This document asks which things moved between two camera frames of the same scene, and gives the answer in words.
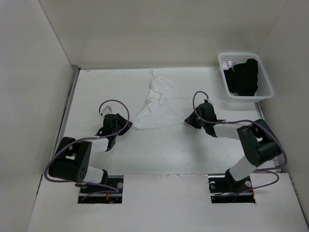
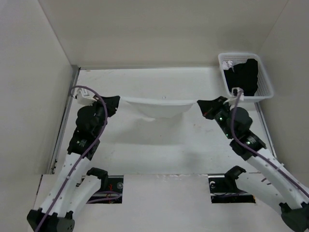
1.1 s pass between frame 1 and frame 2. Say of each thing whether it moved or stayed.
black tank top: stayed
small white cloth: stayed
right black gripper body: moved
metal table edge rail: stayed
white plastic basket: stayed
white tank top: moved
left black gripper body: moved
